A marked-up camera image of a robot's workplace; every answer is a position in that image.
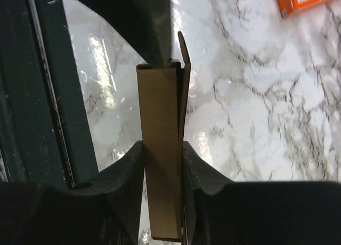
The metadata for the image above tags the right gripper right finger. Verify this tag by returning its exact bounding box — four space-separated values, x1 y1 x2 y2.
183 142 340 244

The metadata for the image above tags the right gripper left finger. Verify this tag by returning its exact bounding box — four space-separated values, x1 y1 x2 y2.
1 141 144 244

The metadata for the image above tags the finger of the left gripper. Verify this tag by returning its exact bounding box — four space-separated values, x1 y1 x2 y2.
78 0 172 68

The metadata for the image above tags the brown cardboard box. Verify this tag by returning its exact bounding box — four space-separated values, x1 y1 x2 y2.
136 32 191 242

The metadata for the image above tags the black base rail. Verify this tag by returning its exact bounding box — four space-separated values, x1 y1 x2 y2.
1 0 98 189

